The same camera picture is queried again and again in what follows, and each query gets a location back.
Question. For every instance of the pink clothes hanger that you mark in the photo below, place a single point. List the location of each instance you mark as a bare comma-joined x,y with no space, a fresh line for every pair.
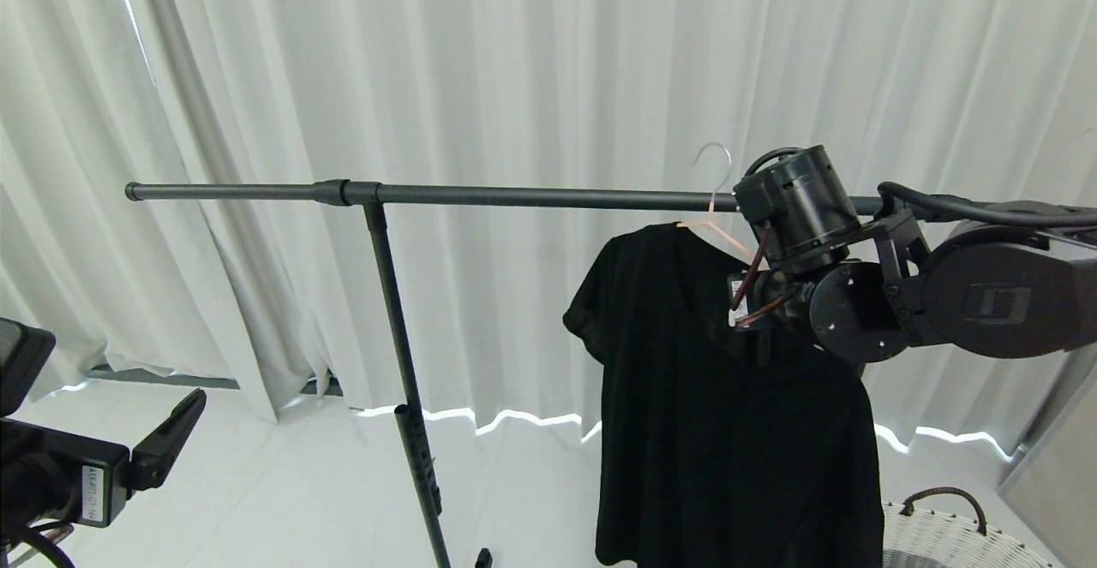
712,206

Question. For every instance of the white curtain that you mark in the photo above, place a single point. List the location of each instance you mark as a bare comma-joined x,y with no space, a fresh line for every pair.
471,62

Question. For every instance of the black garment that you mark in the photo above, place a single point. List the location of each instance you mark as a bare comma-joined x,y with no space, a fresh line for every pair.
728,448

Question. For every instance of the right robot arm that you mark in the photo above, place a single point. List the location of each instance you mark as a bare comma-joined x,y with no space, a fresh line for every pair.
1003,294

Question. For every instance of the white laundry basket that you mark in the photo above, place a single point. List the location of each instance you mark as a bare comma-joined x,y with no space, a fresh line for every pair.
943,542

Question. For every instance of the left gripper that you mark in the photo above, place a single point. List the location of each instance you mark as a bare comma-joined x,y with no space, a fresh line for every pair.
60,474

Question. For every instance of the black clothes rack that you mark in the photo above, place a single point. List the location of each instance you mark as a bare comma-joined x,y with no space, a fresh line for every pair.
514,197

